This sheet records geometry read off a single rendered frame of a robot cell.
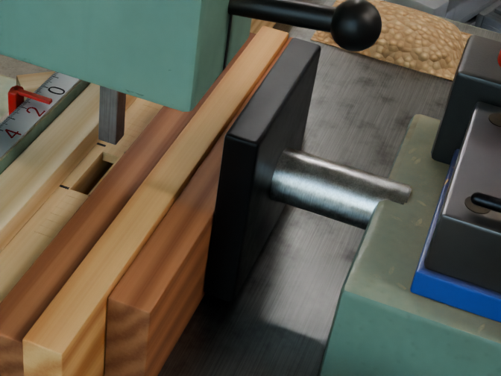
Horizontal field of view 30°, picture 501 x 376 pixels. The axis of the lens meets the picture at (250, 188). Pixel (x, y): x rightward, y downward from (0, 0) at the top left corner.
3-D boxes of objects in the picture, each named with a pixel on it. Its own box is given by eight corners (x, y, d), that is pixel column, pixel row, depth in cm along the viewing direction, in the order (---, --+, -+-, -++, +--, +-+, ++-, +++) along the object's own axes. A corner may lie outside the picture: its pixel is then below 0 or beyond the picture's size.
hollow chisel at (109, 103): (115, 145, 43) (119, 51, 40) (98, 139, 43) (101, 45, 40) (124, 135, 43) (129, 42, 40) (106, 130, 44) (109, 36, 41)
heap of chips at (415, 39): (455, 82, 61) (463, 57, 60) (310, 39, 63) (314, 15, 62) (472, 35, 66) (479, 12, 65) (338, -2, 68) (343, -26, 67)
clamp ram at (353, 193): (358, 350, 41) (405, 192, 35) (202, 294, 42) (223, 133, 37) (402, 228, 48) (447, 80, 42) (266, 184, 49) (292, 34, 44)
